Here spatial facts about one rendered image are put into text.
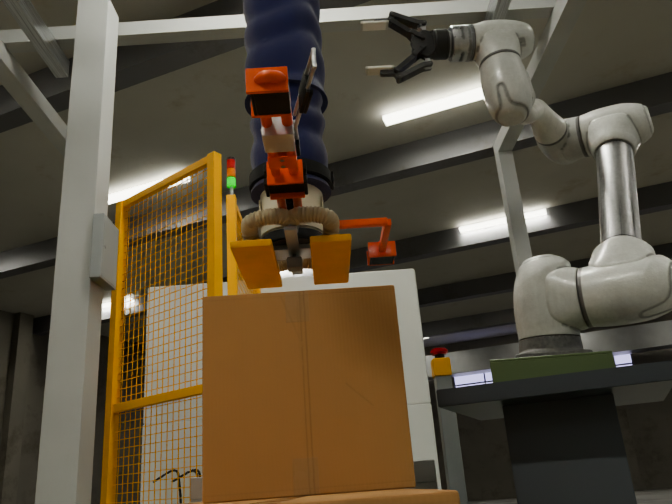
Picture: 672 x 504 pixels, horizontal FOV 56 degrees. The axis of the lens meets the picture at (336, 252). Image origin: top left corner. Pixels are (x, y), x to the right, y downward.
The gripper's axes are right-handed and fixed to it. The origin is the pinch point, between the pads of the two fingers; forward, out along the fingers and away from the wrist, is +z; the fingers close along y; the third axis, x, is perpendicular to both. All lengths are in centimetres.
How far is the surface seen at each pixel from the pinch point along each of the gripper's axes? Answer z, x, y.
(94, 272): 111, 129, 8
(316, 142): 14.0, 19.4, 14.8
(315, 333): 17, -4, 73
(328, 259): 13, 22, 48
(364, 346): 8, -4, 76
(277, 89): 21, -38, 37
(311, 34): 13.3, 19.3, -20.8
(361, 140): -43, 459, -240
